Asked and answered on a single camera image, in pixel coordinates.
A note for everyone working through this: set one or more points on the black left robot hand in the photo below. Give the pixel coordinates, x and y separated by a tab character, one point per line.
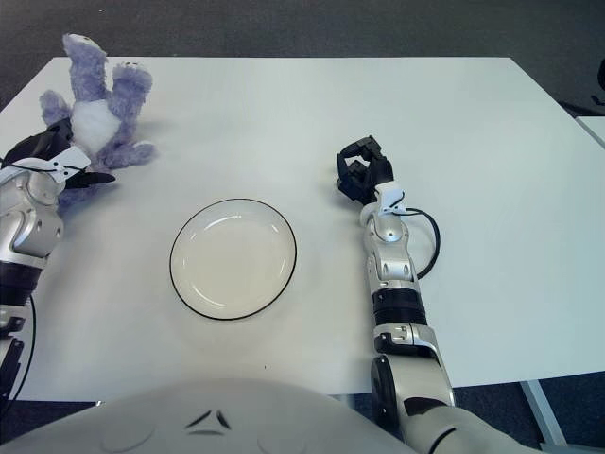
40	139

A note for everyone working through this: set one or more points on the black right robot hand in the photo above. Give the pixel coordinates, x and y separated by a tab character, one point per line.
361	182

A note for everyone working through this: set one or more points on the purple plush bunny doll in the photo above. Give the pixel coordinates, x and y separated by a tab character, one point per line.
94	85

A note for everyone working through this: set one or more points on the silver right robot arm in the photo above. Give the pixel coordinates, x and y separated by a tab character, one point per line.
397	265

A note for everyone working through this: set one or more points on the white plate with black rim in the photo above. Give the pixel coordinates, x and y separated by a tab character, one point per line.
234	260

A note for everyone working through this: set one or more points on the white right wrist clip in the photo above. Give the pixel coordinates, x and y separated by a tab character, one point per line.
391	197

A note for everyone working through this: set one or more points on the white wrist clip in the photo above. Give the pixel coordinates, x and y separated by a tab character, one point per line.
391	197
71	158

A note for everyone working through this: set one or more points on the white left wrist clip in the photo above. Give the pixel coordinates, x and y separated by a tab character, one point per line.
71	158

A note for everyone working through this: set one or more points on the white side table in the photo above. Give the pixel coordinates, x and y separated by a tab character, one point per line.
595	130

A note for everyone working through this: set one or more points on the grey robot torso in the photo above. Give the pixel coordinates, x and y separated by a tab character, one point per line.
212	416

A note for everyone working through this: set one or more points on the white table leg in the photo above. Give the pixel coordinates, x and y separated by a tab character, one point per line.
543	411

